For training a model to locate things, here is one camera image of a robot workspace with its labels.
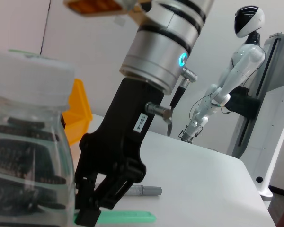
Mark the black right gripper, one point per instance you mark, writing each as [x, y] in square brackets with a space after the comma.
[123, 123]

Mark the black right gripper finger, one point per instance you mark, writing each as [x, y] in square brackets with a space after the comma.
[87, 217]

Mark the grey pen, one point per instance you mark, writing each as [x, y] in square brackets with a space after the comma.
[144, 190]

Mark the clear green-label water bottle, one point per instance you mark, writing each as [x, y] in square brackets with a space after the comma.
[26, 94]

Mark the yellow plastic bin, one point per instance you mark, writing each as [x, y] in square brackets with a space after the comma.
[79, 113]

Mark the white humanoid robot black head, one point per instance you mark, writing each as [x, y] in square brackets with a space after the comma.
[243, 61]

